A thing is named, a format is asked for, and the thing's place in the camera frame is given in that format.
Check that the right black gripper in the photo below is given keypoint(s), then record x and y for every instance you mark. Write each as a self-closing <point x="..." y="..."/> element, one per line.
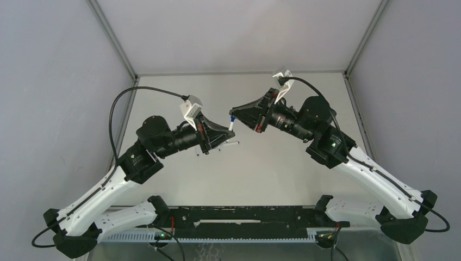
<point x="254" y="115"/>

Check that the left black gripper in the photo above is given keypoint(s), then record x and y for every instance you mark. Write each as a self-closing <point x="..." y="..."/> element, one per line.
<point x="212" y="135"/>

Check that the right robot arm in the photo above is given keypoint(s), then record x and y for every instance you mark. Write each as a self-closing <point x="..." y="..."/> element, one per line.
<point x="399" y="210"/>

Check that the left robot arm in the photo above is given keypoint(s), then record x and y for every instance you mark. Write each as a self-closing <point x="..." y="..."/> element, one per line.
<point x="79" y="227"/>

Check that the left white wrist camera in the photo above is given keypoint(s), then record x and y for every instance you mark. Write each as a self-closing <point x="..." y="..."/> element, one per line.
<point x="190" y="108"/>

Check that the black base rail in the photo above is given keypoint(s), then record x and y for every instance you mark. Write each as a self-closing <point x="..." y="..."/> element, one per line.
<point x="246" y="222"/>

